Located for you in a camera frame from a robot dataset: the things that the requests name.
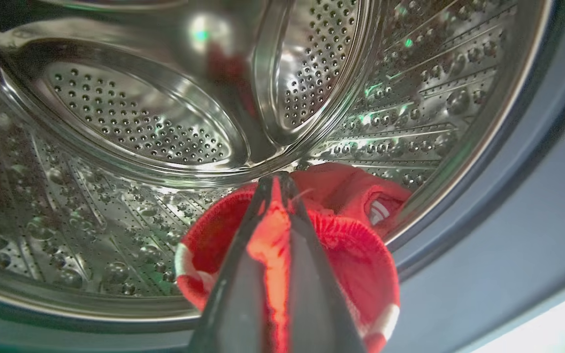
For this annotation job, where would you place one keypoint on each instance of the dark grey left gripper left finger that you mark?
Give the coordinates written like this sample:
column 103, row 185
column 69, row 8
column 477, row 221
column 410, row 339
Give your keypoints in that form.
column 236, row 304

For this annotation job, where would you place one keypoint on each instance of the stainless steel washing machine drum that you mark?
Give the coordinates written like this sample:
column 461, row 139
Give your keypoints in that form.
column 165, row 122

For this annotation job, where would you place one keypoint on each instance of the grey rubber door gasket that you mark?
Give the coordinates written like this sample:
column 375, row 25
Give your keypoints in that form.
column 508, row 196

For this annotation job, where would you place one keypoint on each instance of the red knitted garment white stripes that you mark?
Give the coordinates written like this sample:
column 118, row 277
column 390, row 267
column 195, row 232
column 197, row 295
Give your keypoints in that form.
column 356, row 255

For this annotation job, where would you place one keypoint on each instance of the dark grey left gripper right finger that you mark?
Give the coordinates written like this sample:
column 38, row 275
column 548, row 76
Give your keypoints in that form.
column 312, row 304

